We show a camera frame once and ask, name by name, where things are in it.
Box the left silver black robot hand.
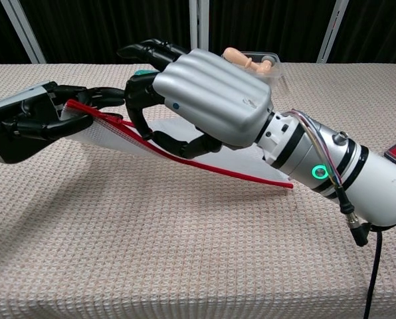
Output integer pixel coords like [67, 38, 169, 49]
[0, 81, 126, 164]

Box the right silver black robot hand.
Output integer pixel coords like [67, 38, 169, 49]
[117, 39, 274, 160]

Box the clear zip bag red seal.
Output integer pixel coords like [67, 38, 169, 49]
[60, 98, 294, 191]

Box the clear plastic container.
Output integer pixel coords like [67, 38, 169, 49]
[241, 51, 283, 88]

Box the teal plastic tray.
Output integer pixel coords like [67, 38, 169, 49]
[133, 68, 159, 78]

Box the beige waffle tablecloth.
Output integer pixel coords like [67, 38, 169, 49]
[0, 62, 396, 319]

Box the aluminium frame post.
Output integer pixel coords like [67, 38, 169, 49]
[316, 0, 350, 64]
[0, 0, 47, 64]
[188, 0, 211, 53]

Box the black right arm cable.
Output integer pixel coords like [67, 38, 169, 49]
[337, 185, 384, 319]

